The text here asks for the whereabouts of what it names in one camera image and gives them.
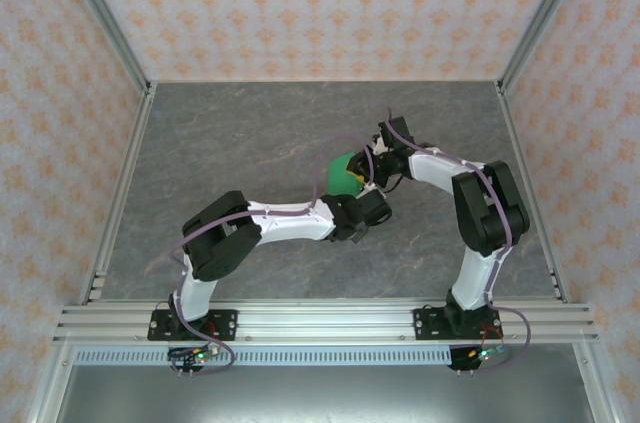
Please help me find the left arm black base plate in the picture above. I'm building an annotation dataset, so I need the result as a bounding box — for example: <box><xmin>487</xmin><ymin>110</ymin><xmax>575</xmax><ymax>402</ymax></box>
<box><xmin>147</xmin><ymin>309</ymin><xmax>239</xmax><ymax>343</ymax></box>

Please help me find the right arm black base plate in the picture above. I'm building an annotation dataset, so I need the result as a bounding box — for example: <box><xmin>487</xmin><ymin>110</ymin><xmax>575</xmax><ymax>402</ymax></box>
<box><xmin>413</xmin><ymin>307</ymin><xmax>504</xmax><ymax>343</ymax></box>

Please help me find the aluminium frame leg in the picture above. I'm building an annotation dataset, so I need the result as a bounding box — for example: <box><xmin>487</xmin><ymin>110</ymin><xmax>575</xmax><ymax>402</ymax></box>
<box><xmin>572</xmin><ymin>342</ymin><xmax>621</xmax><ymax>423</ymax></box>
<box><xmin>25</xmin><ymin>342</ymin><xmax>77</xmax><ymax>423</ymax></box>

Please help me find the green paper sheet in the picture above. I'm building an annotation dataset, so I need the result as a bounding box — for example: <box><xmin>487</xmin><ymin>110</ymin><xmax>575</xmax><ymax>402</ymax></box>
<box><xmin>326</xmin><ymin>151</ymin><xmax>368</xmax><ymax>198</ymax></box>

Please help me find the slotted grey cable duct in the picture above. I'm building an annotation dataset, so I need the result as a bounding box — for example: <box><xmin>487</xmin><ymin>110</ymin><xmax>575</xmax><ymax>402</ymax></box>
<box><xmin>73</xmin><ymin>346</ymin><xmax>587</xmax><ymax>369</ymax></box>

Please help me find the long aluminium mounting rail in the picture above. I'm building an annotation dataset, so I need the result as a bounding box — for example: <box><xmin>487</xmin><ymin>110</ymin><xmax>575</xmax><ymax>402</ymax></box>
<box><xmin>52</xmin><ymin>298</ymin><xmax>600</xmax><ymax>344</ymax></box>

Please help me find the grey metal shelf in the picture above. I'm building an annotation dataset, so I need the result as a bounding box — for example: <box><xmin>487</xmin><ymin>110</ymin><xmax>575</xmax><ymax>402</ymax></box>
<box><xmin>47</xmin><ymin>365</ymin><xmax>604</xmax><ymax>423</ymax></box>

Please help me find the aluminium frame post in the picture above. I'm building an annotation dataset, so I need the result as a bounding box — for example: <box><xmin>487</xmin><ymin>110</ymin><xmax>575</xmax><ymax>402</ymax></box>
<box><xmin>497</xmin><ymin>0</ymin><xmax>596</xmax><ymax>94</ymax></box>
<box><xmin>52</xmin><ymin>0</ymin><xmax>154</xmax><ymax>94</ymax></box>

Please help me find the aluminium side rail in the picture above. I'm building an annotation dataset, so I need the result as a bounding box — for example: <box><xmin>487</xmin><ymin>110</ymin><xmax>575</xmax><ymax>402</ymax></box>
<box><xmin>78</xmin><ymin>81</ymin><xmax>159</xmax><ymax>305</ymax></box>
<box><xmin>494</xmin><ymin>81</ymin><xmax>571</xmax><ymax>304</ymax></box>

